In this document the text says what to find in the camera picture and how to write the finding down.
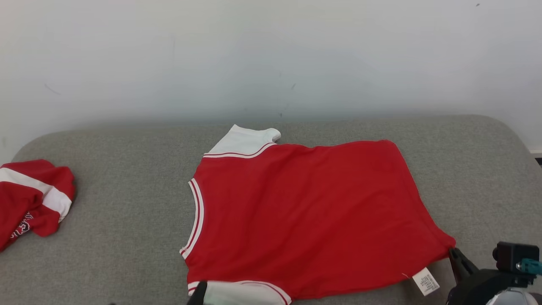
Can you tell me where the teal right camera connector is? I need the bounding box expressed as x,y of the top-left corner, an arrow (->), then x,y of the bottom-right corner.
520,258 -> 542,276

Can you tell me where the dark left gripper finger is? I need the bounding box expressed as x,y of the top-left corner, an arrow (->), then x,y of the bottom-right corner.
188,280 -> 208,305

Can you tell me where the red white sports shirt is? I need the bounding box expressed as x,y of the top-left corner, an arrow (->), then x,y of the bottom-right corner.
180,124 -> 457,305

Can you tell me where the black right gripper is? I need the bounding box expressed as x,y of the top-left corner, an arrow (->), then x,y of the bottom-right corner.
446,248 -> 526,305

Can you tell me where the red shorts white waistband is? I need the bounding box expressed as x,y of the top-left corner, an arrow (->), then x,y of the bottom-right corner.
0,159 -> 77,252

